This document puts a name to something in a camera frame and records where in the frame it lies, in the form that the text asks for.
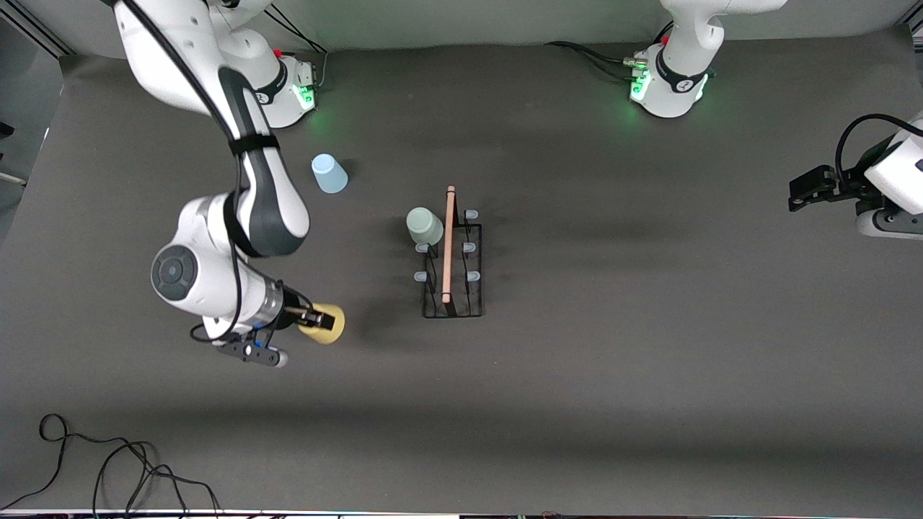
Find yellow plastic cup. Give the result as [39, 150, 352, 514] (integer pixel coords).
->
[298, 303, 346, 345]

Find black wire cup holder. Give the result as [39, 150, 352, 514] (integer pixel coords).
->
[413, 185, 483, 320]

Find pale green plastic cup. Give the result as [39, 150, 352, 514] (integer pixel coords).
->
[406, 207, 445, 247]

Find light blue plastic cup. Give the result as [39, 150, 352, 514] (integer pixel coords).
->
[312, 154, 348, 194]

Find dark grey table mat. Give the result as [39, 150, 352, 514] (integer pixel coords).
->
[0, 25, 923, 514]

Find left arm wrist cable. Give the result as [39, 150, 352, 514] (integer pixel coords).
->
[834, 113, 923, 182]

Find arm wrist cable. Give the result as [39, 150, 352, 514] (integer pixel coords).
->
[834, 113, 923, 182]
[118, 0, 249, 345]

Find right arm wrist cable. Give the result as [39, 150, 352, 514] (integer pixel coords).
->
[118, 0, 249, 345]

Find loose black cable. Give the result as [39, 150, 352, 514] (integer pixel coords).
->
[0, 413, 221, 517]

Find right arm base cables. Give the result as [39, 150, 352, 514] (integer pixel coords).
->
[270, 7, 330, 92]

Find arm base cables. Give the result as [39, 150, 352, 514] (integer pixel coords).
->
[544, 40, 647, 82]
[270, 7, 330, 92]

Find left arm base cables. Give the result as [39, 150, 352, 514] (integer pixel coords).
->
[544, 40, 647, 82]

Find aluminium frame rail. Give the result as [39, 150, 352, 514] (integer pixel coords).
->
[0, 0, 74, 58]

